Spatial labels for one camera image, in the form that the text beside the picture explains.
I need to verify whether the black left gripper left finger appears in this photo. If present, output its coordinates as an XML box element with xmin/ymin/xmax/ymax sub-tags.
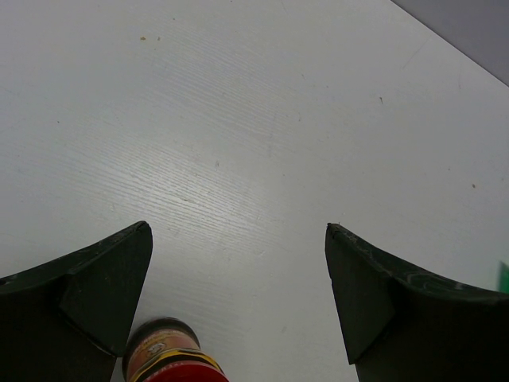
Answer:
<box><xmin>1</xmin><ymin>221</ymin><xmax>153</xmax><ymax>381</ymax></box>

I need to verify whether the green plastic bin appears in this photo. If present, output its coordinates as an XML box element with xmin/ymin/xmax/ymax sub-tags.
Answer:
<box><xmin>497</xmin><ymin>262</ymin><xmax>509</xmax><ymax>294</ymax></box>

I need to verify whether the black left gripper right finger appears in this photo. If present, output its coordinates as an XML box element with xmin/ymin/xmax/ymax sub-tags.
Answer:
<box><xmin>325</xmin><ymin>224</ymin><xmax>508</xmax><ymax>381</ymax></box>

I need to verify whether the red lid jar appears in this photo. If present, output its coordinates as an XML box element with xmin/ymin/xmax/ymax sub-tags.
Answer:
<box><xmin>122</xmin><ymin>317</ymin><xmax>227</xmax><ymax>382</ymax></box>

